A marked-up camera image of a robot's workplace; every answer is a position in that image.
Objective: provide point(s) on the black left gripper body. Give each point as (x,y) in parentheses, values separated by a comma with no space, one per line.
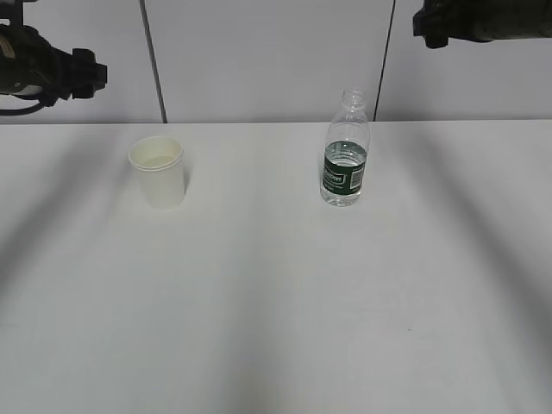
(77,74)

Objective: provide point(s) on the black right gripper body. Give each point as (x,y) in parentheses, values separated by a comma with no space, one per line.
(435,23)

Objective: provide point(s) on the white paper cup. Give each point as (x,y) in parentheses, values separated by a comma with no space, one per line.
(158,163)

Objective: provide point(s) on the clear water bottle green label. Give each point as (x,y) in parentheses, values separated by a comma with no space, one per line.
(346,151)

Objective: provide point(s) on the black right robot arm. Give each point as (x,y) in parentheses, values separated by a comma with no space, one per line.
(481,21)

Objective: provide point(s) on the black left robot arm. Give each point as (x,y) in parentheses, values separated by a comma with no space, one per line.
(32,69)

